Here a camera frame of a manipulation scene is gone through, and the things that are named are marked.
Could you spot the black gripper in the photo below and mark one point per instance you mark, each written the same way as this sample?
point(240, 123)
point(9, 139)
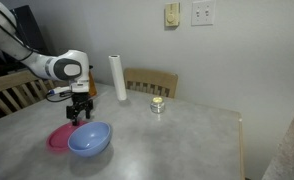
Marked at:
point(79, 100)

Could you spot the white paper towel roll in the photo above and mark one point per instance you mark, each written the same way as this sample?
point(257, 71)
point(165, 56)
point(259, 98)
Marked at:
point(117, 77)

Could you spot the pink plastic plate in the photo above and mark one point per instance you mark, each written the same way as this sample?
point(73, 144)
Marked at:
point(58, 138)

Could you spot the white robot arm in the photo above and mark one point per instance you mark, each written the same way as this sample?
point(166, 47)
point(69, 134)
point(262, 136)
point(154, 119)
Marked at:
point(67, 68)

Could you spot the beige wall thermostat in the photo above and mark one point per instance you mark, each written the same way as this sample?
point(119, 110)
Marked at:
point(172, 14)

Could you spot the orange water bottle black cap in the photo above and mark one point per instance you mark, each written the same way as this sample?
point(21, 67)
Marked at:
point(92, 86)

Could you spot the wooden chair straight backrest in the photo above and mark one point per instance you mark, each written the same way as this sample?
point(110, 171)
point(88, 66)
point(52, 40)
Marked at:
point(7, 85)

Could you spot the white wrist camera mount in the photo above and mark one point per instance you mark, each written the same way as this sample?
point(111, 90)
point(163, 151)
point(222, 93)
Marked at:
point(78, 87)

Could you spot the wooden chair curved backrest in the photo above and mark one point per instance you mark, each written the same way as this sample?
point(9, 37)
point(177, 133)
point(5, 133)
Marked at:
point(150, 76)

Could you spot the white light switch plate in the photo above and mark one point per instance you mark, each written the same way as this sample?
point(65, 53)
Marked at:
point(203, 12)

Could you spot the glass candle jar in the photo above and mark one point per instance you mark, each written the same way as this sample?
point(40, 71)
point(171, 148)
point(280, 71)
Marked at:
point(157, 106)

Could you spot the speckled grey countertop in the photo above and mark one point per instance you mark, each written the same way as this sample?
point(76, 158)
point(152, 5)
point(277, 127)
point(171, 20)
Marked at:
point(293, 150)

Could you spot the blue bowl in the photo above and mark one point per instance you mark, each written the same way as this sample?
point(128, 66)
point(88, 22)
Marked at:
point(88, 138)

